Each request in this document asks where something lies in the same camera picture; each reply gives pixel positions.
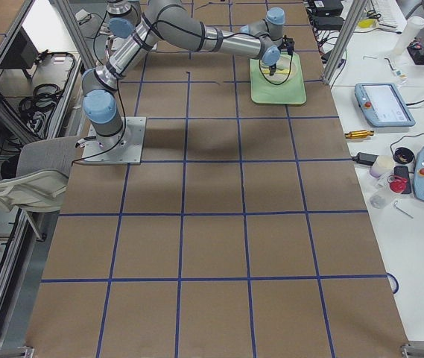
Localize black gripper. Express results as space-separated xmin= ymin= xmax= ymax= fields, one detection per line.
xmin=269 ymin=35 xmax=295 ymax=76

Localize yellow plastic fork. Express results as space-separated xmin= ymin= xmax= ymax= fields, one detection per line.
xmin=262 ymin=68 xmax=295 ymax=75

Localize white round plate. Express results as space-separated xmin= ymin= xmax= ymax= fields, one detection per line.
xmin=259 ymin=57 xmax=297 ymax=84

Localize light green tray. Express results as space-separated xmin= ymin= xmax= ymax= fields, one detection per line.
xmin=250 ymin=53 xmax=307 ymax=105

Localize brass cylinder tool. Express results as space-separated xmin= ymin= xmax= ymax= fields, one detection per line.
xmin=344 ymin=130 xmax=375 ymax=140

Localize upper teach pendant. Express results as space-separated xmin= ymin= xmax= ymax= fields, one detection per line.
xmin=354 ymin=83 xmax=415 ymax=128

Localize black power adapter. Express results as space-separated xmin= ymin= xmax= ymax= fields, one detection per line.
xmin=351 ymin=152 xmax=378 ymax=166

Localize white keyboard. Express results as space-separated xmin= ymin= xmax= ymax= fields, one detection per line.
xmin=369 ymin=0 xmax=399 ymax=31

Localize white plastic cup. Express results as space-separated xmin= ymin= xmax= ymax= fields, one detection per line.
xmin=370 ymin=155 xmax=395 ymax=178

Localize black round dish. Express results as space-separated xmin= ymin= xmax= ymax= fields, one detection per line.
xmin=393 ymin=147 xmax=415 ymax=165

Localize black smartphone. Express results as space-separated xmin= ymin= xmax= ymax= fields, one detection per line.
xmin=393 ymin=166 xmax=412 ymax=194

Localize clear plastic cup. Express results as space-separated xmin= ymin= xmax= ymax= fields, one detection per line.
xmin=370 ymin=192 xmax=387 ymax=209

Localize red round cap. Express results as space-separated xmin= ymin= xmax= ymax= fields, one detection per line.
xmin=389 ymin=177 xmax=408 ymax=194

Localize metal hex key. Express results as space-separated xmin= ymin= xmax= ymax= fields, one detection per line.
xmin=393 ymin=201 xmax=414 ymax=219

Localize grey office chair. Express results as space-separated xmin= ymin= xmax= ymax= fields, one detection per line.
xmin=0 ymin=136 xmax=80 ymax=241

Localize aluminium frame post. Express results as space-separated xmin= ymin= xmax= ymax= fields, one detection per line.
xmin=322 ymin=0 xmax=367 ymax=84

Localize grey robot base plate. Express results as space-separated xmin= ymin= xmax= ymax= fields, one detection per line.
xmin=81 ymin=116 xmax=147 ymax=165

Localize black cable bundle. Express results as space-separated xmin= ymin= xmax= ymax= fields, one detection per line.
xmin=18 ymin=84 xmax=66 ymax=130

